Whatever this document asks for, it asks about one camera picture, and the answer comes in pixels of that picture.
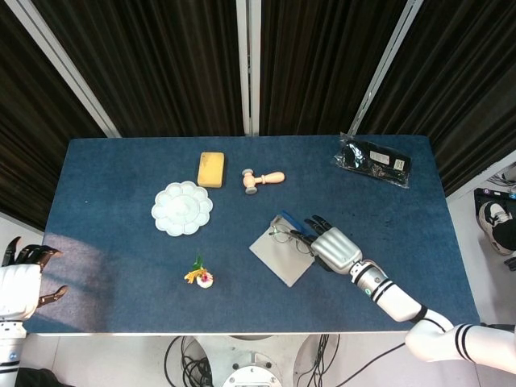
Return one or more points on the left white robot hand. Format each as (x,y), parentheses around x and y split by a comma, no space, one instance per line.
(16,290)

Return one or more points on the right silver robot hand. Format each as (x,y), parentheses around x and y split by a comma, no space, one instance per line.
(336,250)

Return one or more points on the eyeglasses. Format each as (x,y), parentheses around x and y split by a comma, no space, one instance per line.
(282,236)

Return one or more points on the blue glasses case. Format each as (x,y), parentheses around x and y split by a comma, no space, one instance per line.
(278,260)

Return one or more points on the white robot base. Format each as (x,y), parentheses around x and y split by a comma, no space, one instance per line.
(250,363)

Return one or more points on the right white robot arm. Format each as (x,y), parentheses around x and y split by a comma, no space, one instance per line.
(395,300)

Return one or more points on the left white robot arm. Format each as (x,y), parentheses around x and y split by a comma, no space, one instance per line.
(10,346)

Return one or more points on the yellow sponge block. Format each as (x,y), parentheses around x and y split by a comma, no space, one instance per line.
(210,169)

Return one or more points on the black item in plastic bag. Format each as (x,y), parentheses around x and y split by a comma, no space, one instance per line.
(373,159)

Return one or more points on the small wooden mallet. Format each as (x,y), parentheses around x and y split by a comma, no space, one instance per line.
(266,177)

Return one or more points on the small colourful flower ornament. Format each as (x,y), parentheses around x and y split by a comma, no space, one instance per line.
(201,277)

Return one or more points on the blue felt table cloth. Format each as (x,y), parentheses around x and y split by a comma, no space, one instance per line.
(121,193)

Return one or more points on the black curtain panel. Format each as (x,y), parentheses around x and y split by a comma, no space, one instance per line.
(28,141)
(318,64)
(455,80)
(153,64)

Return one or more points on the white and black sneaker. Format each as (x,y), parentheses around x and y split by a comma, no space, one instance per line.
(492,217)

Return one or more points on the white flower-shaped palette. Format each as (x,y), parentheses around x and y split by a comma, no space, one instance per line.
(181,207)

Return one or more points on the black electronic device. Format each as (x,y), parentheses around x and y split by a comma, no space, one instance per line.
(493,195)

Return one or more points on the white frame post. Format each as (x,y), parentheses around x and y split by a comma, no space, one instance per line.
(64,64)
(383,60)
(248,64)
(483,177)

